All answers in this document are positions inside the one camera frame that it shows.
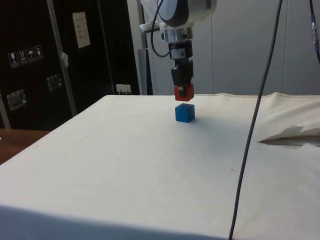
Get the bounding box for black cable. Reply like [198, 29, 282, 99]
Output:
[228, 0, 284, 240]
[149, 0, 172, 57]
[308, 0, 320, 64]

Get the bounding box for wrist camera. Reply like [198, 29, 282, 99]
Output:
[139, 21, 195, 42]

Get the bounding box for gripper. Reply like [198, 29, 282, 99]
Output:
[168, 40, 195, 98]

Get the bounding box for black cabinet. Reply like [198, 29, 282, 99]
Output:
[0, 0, 141, 131]

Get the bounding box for pale lockers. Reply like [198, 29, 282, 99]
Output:
[126, 0, 320, 96]

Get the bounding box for blue cube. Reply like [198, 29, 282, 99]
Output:
[174, 103, 196, 124]

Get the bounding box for red cube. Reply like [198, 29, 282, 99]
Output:
[174, 83, 195, 102]

